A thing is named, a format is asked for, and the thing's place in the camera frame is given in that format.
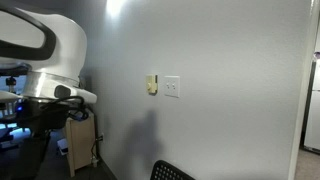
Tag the black perforated metal chair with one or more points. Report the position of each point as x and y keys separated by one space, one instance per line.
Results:
x=166 y=171

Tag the light wooden cabinet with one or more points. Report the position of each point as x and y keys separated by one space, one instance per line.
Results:
x=80 y=140

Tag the white door frame trim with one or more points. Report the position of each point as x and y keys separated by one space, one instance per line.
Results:
x=300 y=116

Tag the white double switch plate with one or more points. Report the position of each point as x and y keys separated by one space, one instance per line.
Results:
x=172 y=86

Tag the black camera tripod stand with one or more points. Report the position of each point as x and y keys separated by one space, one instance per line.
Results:
x=11 y=71

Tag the beige thermostat dial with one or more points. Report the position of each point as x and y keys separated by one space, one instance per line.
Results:
x=151 y=84

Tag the white box on floor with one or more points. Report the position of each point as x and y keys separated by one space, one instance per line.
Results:
x=62 y=146

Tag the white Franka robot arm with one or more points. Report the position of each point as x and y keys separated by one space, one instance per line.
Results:
x=63 y=43

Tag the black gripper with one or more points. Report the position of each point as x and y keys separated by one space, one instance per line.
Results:
x=40 y=116

